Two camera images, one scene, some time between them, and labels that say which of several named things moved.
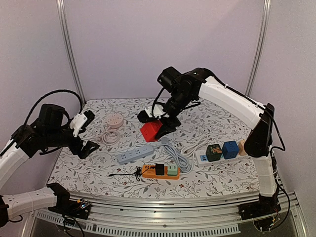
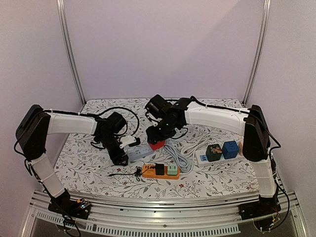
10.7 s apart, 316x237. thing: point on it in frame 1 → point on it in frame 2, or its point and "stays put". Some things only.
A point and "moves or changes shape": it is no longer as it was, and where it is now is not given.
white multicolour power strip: [200, 159] stays put
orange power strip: [148, 171] stays put
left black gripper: [85, 151] → [118, 161]
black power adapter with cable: [159, 170] stays put
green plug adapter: [172, 170] stays put
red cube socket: [149, 130] moves or changes shape
